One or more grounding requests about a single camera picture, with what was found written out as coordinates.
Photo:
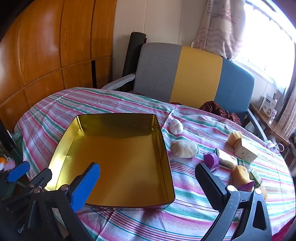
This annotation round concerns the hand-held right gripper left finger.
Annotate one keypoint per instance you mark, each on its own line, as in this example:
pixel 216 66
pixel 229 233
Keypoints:
pixel 85 185

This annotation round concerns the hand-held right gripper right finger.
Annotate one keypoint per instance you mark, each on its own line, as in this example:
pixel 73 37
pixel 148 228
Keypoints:
pixel 210 185

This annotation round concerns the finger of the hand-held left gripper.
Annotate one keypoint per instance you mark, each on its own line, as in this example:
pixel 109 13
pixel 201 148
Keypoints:
pixel 42 177
pixel 18 172

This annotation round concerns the purple snack packet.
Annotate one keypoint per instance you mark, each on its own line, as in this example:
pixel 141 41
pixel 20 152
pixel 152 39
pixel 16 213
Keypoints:
pixel 211 160

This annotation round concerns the yellow cake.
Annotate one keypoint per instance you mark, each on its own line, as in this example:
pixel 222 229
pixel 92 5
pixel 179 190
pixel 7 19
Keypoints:
pixel 241 177
pixel 234 136

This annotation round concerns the gold tin box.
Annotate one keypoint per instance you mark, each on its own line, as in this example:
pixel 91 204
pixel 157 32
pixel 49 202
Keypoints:
pixel 115 162

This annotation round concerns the beige snack packet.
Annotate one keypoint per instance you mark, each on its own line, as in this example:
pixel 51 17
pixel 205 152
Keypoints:
pixel 185 149

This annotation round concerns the small green box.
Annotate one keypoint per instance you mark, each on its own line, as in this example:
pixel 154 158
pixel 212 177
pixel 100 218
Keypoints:
pixel 256 178

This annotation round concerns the cream cardboard box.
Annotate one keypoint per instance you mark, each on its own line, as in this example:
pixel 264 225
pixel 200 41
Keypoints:
pixel 245 150

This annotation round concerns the white round snack packet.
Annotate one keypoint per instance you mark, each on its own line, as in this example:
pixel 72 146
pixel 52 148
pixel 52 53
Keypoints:
pixel 176 126

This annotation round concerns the dark red cloth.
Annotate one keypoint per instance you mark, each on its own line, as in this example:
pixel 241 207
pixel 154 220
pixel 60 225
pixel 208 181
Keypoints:
pixel 219 110

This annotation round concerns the wooden side table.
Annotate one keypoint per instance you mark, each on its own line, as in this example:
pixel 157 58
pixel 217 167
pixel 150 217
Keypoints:
pixel 266 122

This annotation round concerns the striped tablecloth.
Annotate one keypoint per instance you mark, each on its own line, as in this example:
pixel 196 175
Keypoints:
pixel 138 111

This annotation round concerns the small pink jar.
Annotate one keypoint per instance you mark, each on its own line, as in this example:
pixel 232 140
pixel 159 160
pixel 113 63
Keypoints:
pixel 273 114

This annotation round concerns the white cardboard box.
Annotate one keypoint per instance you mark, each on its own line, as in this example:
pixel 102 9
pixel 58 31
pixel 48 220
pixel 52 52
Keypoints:
pixel 268 104

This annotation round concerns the patterned curtain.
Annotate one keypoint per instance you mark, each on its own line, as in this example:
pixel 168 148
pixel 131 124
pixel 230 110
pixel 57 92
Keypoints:
pixel 222 27
pixel 286 111

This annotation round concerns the grey yellow blue chair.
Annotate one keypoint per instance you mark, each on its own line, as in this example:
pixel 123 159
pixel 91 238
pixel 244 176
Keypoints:
pixel 196 76

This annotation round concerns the wooden wardrobe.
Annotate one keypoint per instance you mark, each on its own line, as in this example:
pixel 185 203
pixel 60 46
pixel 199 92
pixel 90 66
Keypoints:
pixel 57 46

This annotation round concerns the black rolled mat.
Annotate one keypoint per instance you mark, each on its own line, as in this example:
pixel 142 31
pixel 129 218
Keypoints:
pixel 135 53

